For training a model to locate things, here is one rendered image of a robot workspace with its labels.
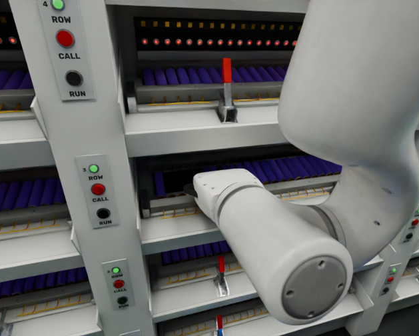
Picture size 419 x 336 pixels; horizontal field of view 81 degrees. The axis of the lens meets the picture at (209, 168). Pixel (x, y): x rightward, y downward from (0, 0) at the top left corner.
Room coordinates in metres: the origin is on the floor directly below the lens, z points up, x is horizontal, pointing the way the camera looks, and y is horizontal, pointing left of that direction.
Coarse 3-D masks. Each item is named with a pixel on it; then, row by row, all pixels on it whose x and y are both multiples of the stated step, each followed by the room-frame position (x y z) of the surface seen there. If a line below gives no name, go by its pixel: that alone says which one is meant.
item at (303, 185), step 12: (300, 180) 0.48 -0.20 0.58; (312, 180) 0.48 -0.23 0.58; (324, 180) 0.49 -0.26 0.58; (336, 180) 0.49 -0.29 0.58; (276, 192) 0.45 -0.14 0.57; (288, 192) 0.46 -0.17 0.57; (156, 204) 0.39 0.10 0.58; (168, 204) 0.39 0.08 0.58; (180, 204) 0.40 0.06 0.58; (192, 204) 0.40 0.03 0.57
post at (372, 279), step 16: (416, 144) 0.52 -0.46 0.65; (416, 240) 0.51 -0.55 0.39; (400, 256) 0.50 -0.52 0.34; (368, 272) 0.52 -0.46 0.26; (384, 272) 0.49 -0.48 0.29; (400, 272) 0.51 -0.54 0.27; (368, 288) 0.50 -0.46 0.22; (384, 304) 0.51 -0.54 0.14; (352, 320) 0.51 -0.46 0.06; (368, 320) 0.50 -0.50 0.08
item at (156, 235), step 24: (144, 168) 0.50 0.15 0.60; (192, 168) 0.52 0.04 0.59; (144, 192) 0.41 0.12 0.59; (144, 216) 0.38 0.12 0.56; (168, 216) 0.39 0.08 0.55; (192, 216) 0.39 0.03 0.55; (144, 240) 0.34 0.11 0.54; (168, 240) 0.35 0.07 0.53; (192, 240) 0.36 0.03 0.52; (216, 240) 0.38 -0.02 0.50
